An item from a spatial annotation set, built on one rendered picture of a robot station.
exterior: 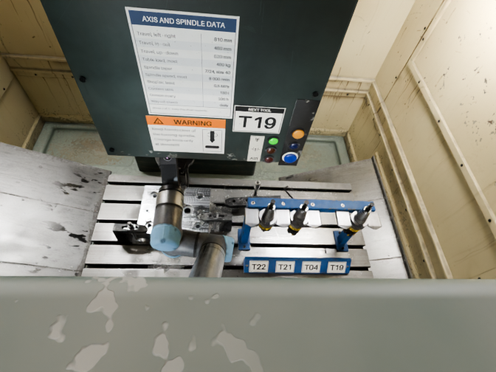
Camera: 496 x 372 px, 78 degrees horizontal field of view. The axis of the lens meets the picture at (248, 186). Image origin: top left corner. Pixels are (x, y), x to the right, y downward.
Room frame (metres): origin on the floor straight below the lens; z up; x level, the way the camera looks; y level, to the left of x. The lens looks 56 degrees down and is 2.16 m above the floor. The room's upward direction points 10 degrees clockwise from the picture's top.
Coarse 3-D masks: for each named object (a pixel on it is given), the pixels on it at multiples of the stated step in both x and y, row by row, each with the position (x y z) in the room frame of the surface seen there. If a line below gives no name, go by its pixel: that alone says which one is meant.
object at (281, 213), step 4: (276, 212) 0.55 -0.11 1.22; (280, 212) 0.55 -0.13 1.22; (284, 212) 0.56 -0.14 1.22; (288, 212) 0.56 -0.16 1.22; (280, 216) 0.54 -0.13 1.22; (284, 216) 0.54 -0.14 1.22; (288, 216) 0.54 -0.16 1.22; (280, 220) 0.52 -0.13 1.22; (284, 220) 0.52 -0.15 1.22; (288, 220) 0.53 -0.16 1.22; (280, 224) 0.50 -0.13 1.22; (284, 224) 0.51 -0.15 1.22; (288, 224) 0.51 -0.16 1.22
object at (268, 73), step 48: (48, 0) 0.40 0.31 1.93; (96, 0) 0.41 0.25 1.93; (144, 0) 0.43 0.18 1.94; (192, 0) 0.44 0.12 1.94; (240, 0) 0.45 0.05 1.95; (288, 0) 0.46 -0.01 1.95; (336, 0) 0.47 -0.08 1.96; (96, 48) 0.41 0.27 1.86; (240, 48) 0.45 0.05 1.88; (288, 48) 0.46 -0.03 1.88; (336, 48) 0.47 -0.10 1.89; (96, 96) 0.41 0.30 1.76; (144, 96) 0.42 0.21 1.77; (240, 96) 0.45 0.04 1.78; (288, 96) 0.46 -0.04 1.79; (144, 144) 0.42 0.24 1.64; (240, 144) 0.45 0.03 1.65
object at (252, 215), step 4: (244, 208) 0.54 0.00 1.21; (248, 208) 0.55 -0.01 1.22; (252, 208) 0.55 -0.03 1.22; (256, 208) 0.55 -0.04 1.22; (244, 212) 0.53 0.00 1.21; (248, 212) 0.53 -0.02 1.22; (252, 212) 0.53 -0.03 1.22; (256, 212) 0.54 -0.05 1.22; (244, 216) 0.51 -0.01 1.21; (248, 216) 0.51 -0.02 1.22; (252, 216) 0.52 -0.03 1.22; (256, 216) 0.52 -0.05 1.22; (244, 220) 0.50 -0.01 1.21; (248, 220) 0.50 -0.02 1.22; (252, 220) 0.50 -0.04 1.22; (256, 220) 0.50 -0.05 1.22; (248, 224) 0.48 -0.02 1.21; (252, 224) 0.49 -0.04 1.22; (256, 224) 0.49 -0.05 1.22
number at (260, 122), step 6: (258, 114) 0.45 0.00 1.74; (264, 114) 0.46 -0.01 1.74; (252, 120) 0.45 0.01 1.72; (258, 120) 0.45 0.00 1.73; (264, 120) 0.46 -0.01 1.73; (270, 120) 0.46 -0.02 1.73; (276, 120) 0.46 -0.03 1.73; (252, 126) 0.45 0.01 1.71; (258, 126) 0.45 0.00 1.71; (264, 126) 0.46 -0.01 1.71; (270, 126) 0.46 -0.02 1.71; (276, 126) 0.46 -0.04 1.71
